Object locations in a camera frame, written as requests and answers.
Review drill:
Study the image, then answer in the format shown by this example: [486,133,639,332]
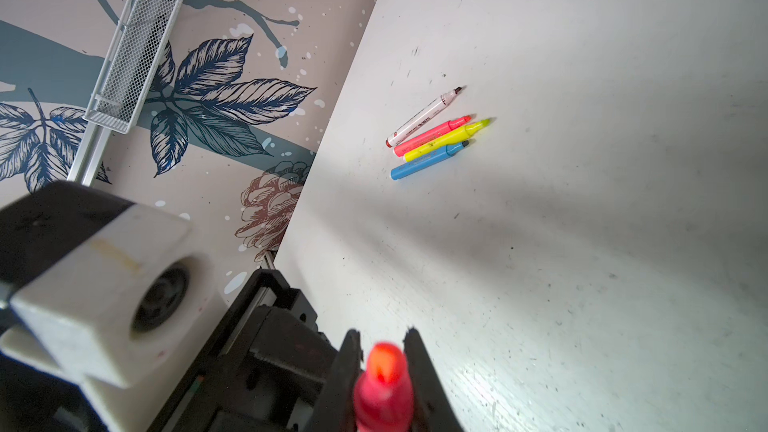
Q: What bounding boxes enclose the blue highlighter pen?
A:
[390,140,470,181]

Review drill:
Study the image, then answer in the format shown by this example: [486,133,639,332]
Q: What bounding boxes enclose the red pen cap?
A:
[353,342,414,432]

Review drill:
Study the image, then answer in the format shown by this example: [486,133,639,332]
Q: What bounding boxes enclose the white mesh wall tray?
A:
[84,0,183,134]

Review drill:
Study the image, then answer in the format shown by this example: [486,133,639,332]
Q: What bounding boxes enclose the white marker pen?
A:
[385,86,463,148]

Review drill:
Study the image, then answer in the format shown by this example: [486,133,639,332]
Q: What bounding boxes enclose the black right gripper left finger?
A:
[304,329,363,432]

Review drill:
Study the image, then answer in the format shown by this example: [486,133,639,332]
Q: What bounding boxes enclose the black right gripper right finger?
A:
[403,328,464,432]

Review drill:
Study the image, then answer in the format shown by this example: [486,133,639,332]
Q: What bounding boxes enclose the yellow highlighter pen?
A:
[404,118,493,162]

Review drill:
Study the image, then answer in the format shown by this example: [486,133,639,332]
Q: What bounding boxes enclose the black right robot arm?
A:
[149,269,363,431]

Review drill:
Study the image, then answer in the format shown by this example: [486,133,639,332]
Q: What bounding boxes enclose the pink highlighter pen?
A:
[394,115,473,157]

